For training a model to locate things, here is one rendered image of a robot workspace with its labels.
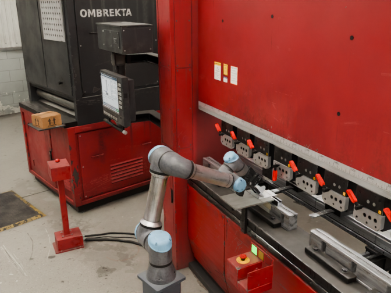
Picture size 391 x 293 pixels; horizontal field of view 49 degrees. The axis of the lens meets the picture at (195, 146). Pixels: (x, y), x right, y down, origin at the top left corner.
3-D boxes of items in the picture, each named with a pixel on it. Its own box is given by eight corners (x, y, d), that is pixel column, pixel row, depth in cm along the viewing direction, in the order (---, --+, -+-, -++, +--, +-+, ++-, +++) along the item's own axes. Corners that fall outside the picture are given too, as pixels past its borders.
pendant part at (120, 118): (102, 114, 346) (99, 69, 334) (116, 112, 352) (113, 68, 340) (124, 127, 309) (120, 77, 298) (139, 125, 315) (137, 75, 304)
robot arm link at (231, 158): (219, 159, 239) (228, 147, 241) (230, 171, 245) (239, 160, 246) (226, 163, 233) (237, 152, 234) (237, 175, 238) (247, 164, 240)
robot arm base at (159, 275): (157, 289, 209) (157, 271, 206) (140, 274, 220) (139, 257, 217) (182, 276, 218) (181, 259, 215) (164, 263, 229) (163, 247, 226)
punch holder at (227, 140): (220, 143, 294) (220, 120, 289) (231, 141, 297) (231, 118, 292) (231, 149, 281) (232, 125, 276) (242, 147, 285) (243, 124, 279)
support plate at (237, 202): (219, 197, 255) (219, 196, 255) (256, 189, 266) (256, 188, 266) (235, 210, 240) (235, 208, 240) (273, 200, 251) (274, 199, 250)
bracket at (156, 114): (127, 120, 366) (126, 112, 363) (153, 117, 376) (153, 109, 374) (142, 132, 332) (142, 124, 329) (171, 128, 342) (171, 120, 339)
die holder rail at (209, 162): (202, 169, 330) (202, 157, 327) (209, 167, 332) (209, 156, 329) (237, 193, 287) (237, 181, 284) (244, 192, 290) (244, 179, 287)
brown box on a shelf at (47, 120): (27, 124, 414) (25, 112, 410) (53, 120, 430) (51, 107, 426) (38, 131, 392) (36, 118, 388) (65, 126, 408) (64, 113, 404)
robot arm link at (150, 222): (142, 254, 217) (161, 150, 206) (131, 240, 229) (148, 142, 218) (163, 252, 223) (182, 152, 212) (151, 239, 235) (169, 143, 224)
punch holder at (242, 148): (235, 152, 277) (236, 127, 272) (246, 150, 280) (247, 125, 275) (248, 158, 264) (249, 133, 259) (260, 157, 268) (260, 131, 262)
